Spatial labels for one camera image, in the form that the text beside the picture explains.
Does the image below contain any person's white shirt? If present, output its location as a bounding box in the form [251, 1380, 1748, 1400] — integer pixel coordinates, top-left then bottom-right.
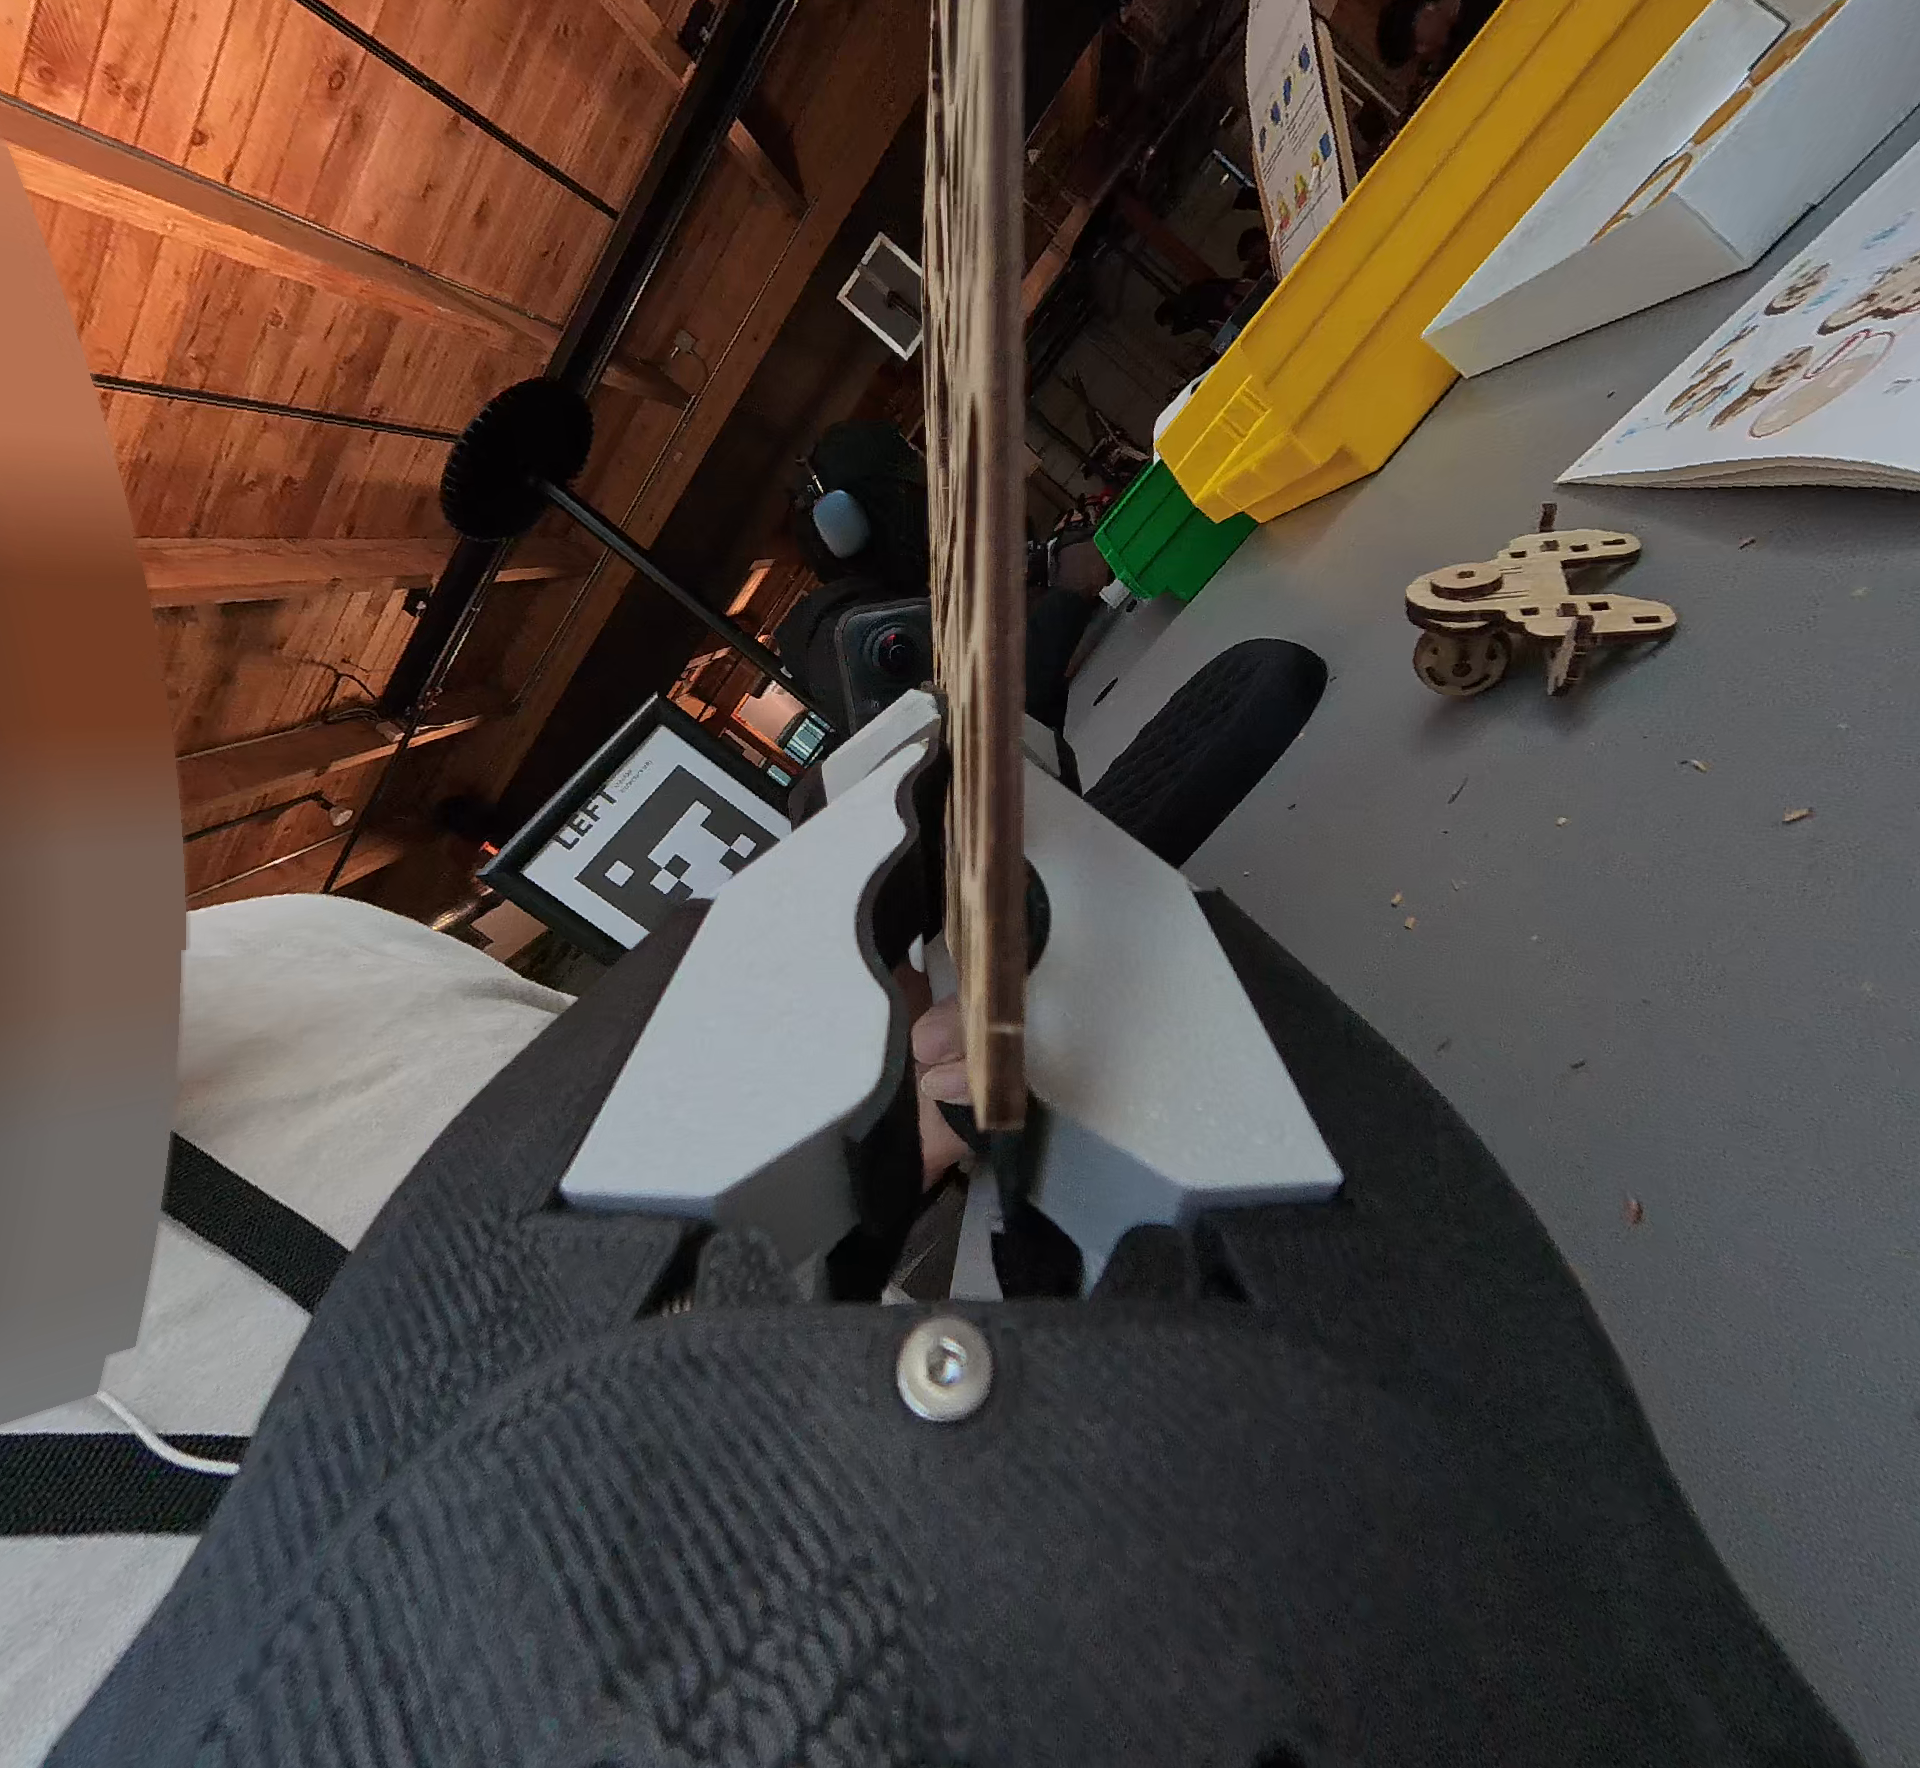
[0, 890, 577, 1768]

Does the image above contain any black shoulder strap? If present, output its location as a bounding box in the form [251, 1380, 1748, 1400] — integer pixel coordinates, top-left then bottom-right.
[162, 1135, 350, 1311]

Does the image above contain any white cardboard box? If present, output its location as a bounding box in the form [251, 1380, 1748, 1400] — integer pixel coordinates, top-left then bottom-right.
[1421, 0, 1920, 378]

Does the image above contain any white illustrated poster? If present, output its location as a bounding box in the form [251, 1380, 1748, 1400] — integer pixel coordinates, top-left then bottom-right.
[1244, 0, 1358, 277]

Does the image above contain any grey desk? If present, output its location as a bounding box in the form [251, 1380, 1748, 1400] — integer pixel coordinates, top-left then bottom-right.
[1057, 72, 1920, 1768]

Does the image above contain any green plastic bin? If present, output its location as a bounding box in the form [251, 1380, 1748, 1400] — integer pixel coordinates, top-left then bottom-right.
[1090, 454, 1261, 604]

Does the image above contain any small wooden wheeled assembly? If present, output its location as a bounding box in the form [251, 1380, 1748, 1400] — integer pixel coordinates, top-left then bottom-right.
[1405, 503, 1680, 701]

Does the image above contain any wooden puzzle parts sheet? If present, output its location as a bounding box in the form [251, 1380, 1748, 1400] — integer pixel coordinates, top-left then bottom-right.
[917, 0, 1035, 1137]

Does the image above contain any black chest strap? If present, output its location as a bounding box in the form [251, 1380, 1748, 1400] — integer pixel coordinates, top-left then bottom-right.
[0, 1429, 247, 1540]

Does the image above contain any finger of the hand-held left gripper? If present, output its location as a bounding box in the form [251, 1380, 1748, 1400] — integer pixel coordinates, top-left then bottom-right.
[816, 688, 945, 813]

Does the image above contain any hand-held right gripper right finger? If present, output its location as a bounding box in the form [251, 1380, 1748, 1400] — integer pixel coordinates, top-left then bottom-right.
[1022, 780, 1344, 1297]

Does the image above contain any black round ceiling lamp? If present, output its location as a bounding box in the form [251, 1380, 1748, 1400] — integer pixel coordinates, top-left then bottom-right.
[439, 376, 796, 683]

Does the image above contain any person's left hand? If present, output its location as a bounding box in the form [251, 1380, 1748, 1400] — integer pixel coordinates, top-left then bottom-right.
[906, 993, 982, 1185]

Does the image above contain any white square ceiling light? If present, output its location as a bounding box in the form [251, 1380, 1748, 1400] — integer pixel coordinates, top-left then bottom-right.
[836, 230, 929, 360]

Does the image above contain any yellow plastic bin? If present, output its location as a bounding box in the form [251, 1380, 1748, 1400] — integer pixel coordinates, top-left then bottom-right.
[1154, 0, 1748, 525]

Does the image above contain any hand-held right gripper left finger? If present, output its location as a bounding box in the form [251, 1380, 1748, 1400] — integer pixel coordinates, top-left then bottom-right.
[557, 756, 943, 1297]

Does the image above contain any illustrated instruction booklet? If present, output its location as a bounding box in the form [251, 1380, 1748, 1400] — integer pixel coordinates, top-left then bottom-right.
[1557, 169, 1920, 494]

